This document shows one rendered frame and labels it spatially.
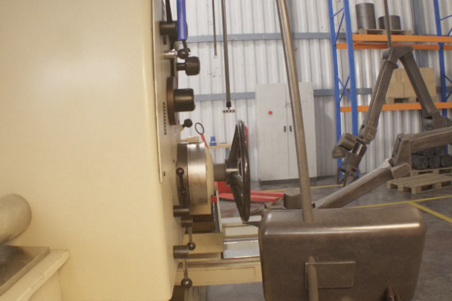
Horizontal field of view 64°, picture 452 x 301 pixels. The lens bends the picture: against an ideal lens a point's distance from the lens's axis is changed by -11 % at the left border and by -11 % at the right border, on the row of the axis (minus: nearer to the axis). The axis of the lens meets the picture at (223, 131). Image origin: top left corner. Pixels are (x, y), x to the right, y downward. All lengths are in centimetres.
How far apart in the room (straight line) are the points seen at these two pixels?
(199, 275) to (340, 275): 141
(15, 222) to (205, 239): 115
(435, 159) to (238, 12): 540
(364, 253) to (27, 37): 90
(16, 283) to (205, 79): 823
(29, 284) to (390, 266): 71
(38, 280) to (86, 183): 26
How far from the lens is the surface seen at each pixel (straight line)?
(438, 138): 147
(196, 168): 135
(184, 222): 144
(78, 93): 96
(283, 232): 79
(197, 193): 137
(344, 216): 80
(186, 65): 136
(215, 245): 193
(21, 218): 98
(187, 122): 169
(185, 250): 112
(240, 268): 216
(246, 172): 127
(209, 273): 217
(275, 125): 833
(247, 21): 911
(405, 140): 141
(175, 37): 131
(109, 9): 97
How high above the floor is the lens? 150
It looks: 2 degrees down
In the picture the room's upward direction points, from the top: 3 degrees counter-clockwise
